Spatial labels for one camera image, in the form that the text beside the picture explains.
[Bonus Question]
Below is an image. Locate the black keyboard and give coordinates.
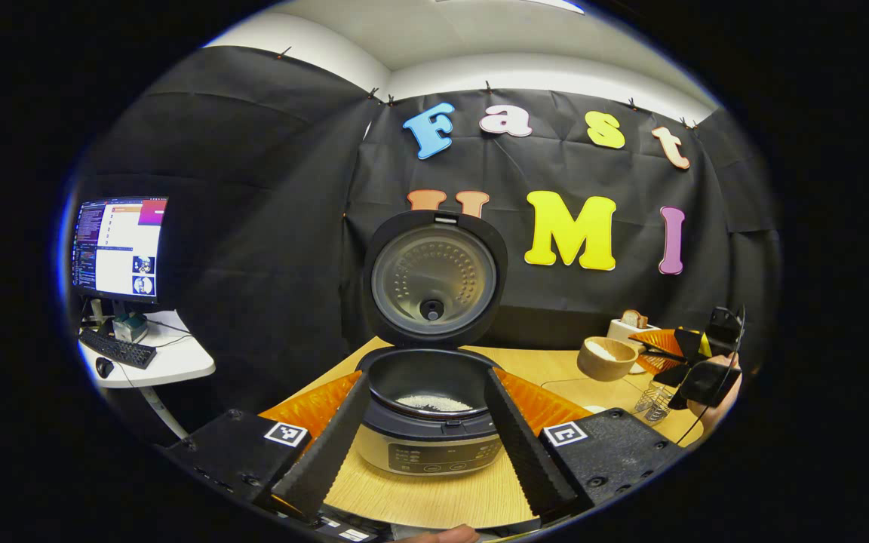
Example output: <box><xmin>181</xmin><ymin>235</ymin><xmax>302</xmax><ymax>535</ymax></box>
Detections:
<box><xmin>78</xmin><ymin>328</ymin><xmax>158</xmax><ymax>370</ymax></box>

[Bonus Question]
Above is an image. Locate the wooden spoon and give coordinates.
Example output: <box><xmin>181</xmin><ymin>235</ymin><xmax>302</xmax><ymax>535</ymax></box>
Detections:
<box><xmin>576</xmin><ymin>336</ymin><xmax>680</xmax><ymax>383</ymax></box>

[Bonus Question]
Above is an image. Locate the white toaster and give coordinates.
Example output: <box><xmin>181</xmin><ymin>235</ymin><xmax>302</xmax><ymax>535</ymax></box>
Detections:
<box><xmin>606</xmin><ymin>318</ymin><xmax>662</xmax><ymax>374</ymax></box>

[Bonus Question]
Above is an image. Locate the dark grey rice cooker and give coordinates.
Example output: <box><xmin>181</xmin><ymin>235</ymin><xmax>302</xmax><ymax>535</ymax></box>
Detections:
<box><xmin>353</xmin><ymin>210</ymin><xmax>509</xmax><ymax>477</ymax></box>

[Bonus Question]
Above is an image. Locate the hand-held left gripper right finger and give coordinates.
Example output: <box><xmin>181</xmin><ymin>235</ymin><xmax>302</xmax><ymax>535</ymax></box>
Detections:
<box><xmin>484</xmin><ymin>367</ymin><xmax>688</xmax><ymax>525</ymax></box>

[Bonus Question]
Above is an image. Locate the clear plastic tray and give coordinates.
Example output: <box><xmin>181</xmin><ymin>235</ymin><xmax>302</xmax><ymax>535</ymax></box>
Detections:
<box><xmin>540</xmin><ymin>375</ymin><xmax>646</xmax><ymax>416</ymax></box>

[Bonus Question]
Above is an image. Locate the white side table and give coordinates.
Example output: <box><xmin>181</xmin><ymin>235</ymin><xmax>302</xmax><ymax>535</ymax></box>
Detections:
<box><xmin>78</xmin><ymin>309</ymin><xmax>216</xmax><ymax>442</ymax></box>

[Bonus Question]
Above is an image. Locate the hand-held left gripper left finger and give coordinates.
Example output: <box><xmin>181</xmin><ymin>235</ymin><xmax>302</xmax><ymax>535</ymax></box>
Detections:
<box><xmin>163</xmin><ymin>370</ymin><xmax>372</xmax><ymax>523</ymax></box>

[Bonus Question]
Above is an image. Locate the black backdrop cloth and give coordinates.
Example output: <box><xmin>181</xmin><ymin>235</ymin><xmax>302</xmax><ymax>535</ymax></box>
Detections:
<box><xmin>65</xmin><ymin>45</ymin><xmax>782</xmax><ymax>446</ymax></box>

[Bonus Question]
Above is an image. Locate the white rice layer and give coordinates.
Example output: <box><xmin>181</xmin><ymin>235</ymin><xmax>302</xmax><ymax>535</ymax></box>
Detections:
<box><xmin>395</xmin><ymin>394</ymin><xmax>474</xmax><ymax>413</ymax></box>

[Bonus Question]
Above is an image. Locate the wire chopstick holder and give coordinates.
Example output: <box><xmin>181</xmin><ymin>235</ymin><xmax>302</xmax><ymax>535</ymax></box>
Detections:
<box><xmin>634</xmin><ymin>381</ymin><xmax>677</xmax><ymax>425</ymax></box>

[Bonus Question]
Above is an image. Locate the small teal box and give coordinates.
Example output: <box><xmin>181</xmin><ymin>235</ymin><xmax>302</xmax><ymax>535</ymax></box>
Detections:
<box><xmin>112</xmin><ymin>313</ymin><xmax>149</xmax><ymax>344</ymax></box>

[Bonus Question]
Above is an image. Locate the computer monitor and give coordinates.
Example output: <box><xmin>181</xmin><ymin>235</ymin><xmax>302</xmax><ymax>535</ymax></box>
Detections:
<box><xmin>71</xmin><ymin>196</ymin><xmax>169</xmax><ymax>305</ymax></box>

